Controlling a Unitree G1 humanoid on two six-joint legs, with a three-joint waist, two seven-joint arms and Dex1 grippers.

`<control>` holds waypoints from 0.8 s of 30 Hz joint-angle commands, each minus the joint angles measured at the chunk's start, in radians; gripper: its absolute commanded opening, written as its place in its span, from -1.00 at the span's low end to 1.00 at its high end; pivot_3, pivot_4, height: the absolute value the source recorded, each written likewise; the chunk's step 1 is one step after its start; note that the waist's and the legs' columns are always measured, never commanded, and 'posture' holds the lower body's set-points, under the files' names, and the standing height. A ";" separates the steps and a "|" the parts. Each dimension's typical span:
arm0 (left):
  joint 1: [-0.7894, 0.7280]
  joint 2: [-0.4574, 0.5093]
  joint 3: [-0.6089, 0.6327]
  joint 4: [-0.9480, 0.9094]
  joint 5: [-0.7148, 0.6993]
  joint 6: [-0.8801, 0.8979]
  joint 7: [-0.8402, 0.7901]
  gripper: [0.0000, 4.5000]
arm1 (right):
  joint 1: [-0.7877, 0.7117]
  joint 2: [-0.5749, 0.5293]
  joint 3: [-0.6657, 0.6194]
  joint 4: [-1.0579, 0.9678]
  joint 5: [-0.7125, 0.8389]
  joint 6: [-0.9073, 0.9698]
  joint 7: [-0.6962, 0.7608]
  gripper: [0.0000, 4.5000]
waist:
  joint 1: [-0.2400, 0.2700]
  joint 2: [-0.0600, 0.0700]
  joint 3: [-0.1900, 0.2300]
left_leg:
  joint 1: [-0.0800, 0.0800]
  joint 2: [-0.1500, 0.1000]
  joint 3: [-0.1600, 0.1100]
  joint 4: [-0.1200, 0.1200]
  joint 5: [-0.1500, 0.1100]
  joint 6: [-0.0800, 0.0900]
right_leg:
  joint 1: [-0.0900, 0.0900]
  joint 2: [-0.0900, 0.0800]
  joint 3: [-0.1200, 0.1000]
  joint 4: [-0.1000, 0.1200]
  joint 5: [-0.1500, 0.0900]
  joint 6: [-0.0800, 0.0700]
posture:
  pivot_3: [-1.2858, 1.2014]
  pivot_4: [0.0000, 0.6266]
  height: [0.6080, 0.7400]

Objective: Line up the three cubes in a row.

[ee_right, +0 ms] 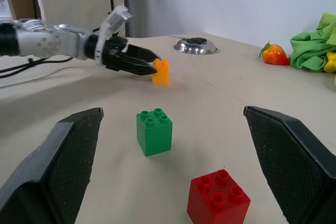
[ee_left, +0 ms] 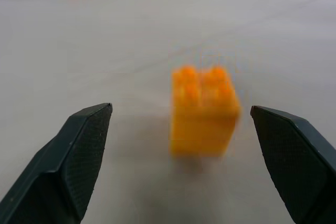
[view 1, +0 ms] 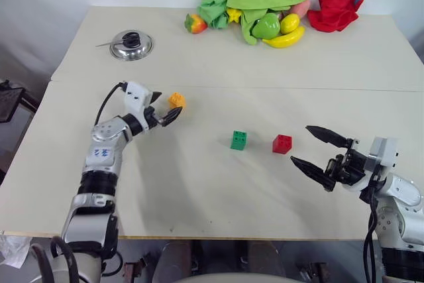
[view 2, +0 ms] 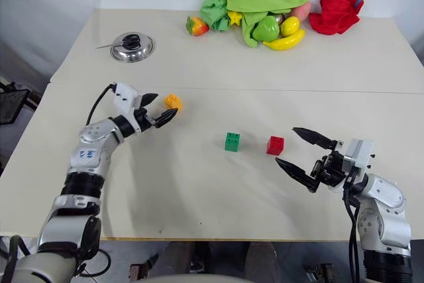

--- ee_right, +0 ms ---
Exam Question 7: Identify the red toy brick cube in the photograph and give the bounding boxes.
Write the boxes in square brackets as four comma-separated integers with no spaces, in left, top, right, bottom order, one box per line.
[186,169,251,224]

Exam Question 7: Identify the silver metal bowl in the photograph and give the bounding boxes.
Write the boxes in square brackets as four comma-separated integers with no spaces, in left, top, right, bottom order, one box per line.
[173,36,218,56]

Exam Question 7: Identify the yellow toy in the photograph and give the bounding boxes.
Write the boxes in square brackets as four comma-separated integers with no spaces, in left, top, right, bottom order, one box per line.
[323,51,336,73]

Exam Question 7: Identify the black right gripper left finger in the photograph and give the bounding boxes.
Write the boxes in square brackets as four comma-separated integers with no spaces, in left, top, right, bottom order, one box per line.
[0,107,104,224]

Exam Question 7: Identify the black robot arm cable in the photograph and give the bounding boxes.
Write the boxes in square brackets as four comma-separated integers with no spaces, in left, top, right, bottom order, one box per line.
[0,56,75,79]

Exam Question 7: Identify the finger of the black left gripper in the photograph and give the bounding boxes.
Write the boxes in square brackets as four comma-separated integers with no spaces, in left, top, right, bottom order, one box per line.
[125,45,161,63]
[117,56,158,77]

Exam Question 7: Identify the green toy brick cube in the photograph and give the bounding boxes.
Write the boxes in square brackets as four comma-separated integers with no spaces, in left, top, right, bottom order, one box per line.
[136,108,174,157]

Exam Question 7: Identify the grey curtain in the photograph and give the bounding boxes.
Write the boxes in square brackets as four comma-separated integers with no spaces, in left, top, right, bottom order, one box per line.
[124,0,161,38]

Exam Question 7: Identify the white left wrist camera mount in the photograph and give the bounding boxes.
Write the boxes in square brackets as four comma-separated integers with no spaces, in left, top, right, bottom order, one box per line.
[94,5,132,66]

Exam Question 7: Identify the red toy strawberry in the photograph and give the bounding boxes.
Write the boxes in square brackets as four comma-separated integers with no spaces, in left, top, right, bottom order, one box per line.
[259,41,290,66]

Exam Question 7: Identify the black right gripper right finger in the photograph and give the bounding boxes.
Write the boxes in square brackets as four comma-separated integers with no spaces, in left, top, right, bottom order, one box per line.
[243,105,336,224]

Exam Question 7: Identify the green cloth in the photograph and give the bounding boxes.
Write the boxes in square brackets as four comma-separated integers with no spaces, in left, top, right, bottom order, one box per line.
[289,12,336,73]

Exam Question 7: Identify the orange toy brick cube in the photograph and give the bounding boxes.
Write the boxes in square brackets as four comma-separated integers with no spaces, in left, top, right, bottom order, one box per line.
[151,57,170,87]

